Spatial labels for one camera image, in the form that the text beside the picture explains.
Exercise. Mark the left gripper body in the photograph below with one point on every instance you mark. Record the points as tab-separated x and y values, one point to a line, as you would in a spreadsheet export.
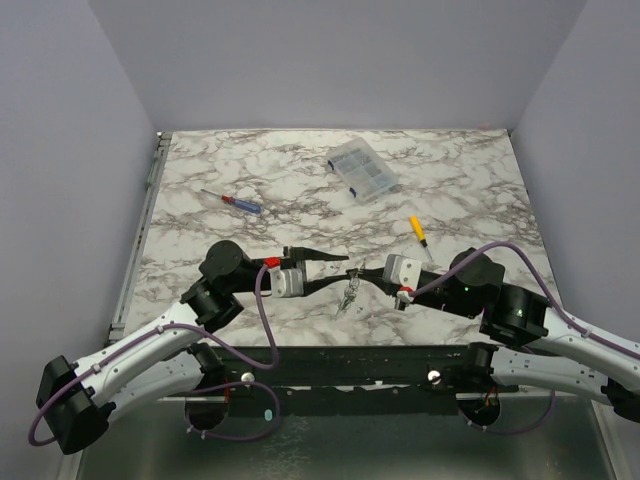
289	264

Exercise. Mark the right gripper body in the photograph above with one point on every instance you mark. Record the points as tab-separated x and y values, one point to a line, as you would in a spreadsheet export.
388	285

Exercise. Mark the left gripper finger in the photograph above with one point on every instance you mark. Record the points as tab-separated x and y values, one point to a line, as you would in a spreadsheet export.
308	254
311	287

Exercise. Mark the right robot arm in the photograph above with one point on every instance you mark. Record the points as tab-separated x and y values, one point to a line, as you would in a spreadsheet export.
533	341

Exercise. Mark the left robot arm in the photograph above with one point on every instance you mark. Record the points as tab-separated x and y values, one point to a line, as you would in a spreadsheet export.
174	353

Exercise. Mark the yellow screwdriver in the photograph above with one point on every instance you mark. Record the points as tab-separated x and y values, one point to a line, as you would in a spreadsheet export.
419	233

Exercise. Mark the blue red screwdriver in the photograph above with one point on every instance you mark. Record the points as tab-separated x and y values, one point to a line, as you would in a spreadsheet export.
240	204

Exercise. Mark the clear plastic screw box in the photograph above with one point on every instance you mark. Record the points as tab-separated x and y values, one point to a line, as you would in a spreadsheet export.
366	175

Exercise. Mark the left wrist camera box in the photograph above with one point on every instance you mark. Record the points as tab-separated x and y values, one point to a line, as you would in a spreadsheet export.
276	284

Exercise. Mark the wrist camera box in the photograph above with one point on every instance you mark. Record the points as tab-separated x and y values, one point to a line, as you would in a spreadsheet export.
276	284
395	259

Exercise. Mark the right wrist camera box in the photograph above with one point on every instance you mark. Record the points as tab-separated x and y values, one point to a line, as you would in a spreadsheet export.
395	259

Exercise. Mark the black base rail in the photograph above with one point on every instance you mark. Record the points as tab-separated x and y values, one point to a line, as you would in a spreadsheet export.
345	381

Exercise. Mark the aluminium frame rail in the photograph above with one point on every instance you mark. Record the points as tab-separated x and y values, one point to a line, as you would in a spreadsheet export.
117	324

